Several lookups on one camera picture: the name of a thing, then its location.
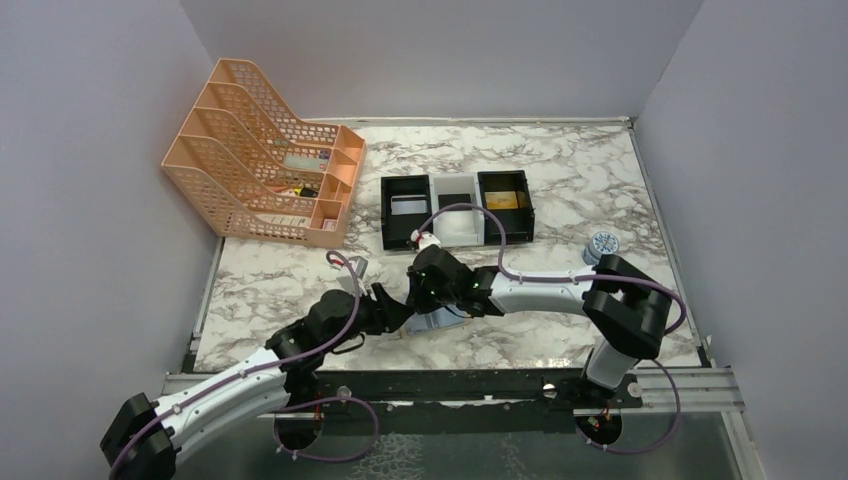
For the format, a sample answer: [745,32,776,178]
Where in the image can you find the black tray bin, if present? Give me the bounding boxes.
[380,175,433,251]
[477,170,535,245]

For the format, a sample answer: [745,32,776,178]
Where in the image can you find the purple cable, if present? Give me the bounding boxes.
[109,250,364,480]
[410,202,689,457]

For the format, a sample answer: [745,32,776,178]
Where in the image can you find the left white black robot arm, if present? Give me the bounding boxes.
[100,284,414,479]

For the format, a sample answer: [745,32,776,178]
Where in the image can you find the items in organizer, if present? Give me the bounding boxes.
[253,140,331,226]

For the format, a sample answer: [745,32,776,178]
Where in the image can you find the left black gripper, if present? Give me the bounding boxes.
[323,283,414,354]

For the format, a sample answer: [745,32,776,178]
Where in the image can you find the black card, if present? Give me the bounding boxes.
[437,193,472,209]

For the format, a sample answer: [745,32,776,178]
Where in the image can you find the peach plastic file organizer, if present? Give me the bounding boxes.
[161,58,367,248]

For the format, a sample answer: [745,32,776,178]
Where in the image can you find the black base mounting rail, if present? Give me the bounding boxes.
[272,368,643,443]

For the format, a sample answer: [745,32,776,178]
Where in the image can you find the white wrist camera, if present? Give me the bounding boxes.
[336,256,369,295]
[411,230,441,252]

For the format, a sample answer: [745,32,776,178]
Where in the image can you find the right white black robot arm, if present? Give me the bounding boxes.
[406,246,676,407]

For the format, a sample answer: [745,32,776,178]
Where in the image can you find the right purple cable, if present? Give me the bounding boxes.
[410,202,689,457]

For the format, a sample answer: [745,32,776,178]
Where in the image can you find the gold card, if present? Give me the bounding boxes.
[484,191,520,210]

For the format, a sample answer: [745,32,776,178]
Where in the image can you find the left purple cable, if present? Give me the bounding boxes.
[109,250,364,480]

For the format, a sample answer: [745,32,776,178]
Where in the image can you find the black right tray bin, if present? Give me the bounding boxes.
[477,170,535,245]

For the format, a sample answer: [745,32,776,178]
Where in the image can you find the black left tray bin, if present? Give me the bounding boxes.
[380,175,433,251]

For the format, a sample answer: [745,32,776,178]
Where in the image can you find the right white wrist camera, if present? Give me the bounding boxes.
[411,230,441,252]

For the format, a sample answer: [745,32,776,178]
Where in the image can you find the white middle tray bin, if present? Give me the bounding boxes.
[429,173,485,247]

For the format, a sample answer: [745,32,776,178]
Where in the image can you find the blue white round tin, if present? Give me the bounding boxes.
[582,231,620,265]

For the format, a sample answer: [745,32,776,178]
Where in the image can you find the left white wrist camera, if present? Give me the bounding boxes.
[336,256,369,295]

